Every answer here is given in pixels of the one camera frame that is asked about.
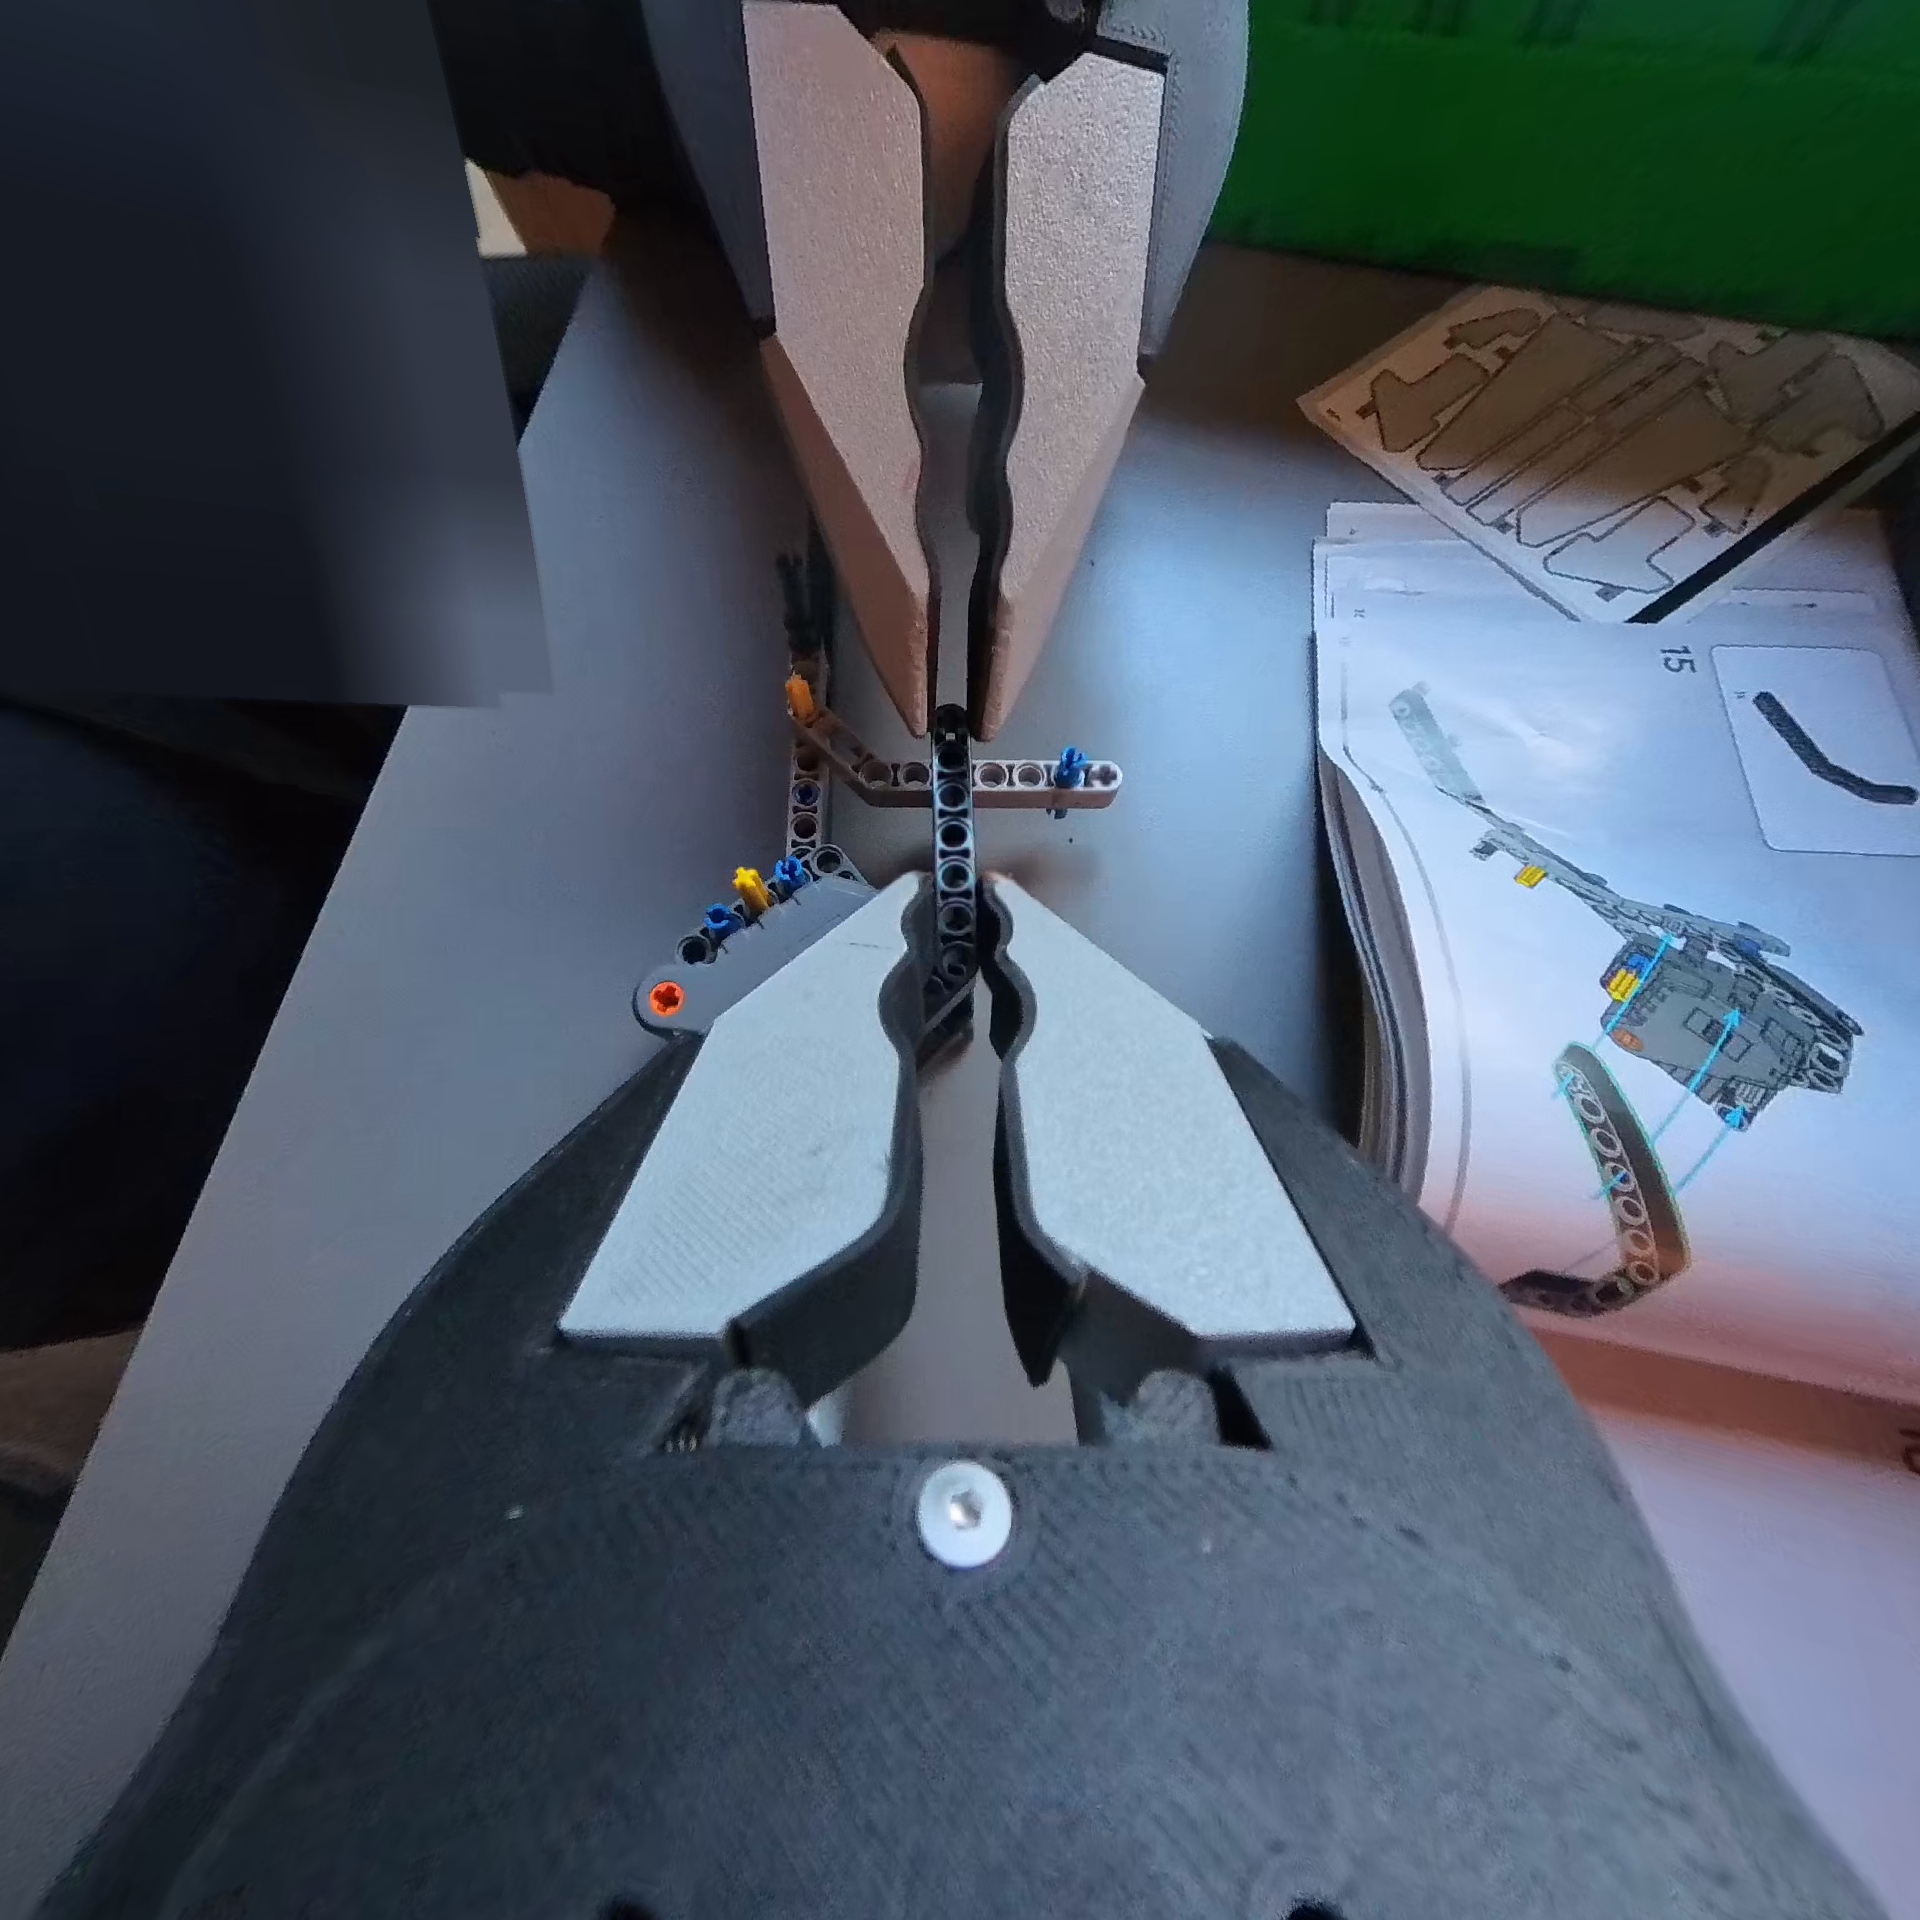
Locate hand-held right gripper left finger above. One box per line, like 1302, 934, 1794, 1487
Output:
557, 875, 923, 1405

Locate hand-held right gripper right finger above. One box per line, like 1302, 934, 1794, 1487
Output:
984, 875, 1359, 1389

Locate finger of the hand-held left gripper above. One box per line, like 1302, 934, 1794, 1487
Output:
968, 49, 1168, 740
746, 0, 963, 739

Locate grey lego assembly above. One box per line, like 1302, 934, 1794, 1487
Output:
631, 552, 1128, 1040

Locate long black lego beam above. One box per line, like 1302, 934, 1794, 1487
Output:
918, 702, 992, 1071

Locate green plastic bin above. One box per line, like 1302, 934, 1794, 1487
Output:
1208, 0, 1920, 338

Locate sticker sheet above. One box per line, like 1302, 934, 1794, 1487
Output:
1295, 283, 1920, 624

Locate open instruction booklet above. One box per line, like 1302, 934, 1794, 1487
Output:
1313, 504, 1920, 1405

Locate person's legs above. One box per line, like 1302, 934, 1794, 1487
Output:
0, 704, 407, 1502

